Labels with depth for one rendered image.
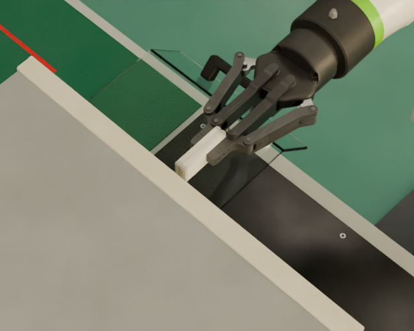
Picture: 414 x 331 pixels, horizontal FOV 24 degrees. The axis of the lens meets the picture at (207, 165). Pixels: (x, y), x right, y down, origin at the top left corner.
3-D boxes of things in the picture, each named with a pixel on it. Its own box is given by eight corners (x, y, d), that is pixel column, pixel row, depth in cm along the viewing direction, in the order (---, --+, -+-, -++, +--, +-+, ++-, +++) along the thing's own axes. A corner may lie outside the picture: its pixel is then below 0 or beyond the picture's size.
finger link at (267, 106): (286, 91, 116) (295, 97, 115) (225, 149, 111) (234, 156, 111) (288, 71, 112) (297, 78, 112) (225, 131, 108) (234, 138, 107)
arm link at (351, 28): (321, -25, 116) (382, 15, 112) (312, 37, 126) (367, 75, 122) (288, 2, 113) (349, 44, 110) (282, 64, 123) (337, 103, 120)
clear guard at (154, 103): (181, 52, 138) (179, 25, 133) (307, 148, 130) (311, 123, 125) (8, 194, 126) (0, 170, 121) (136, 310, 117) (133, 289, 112)
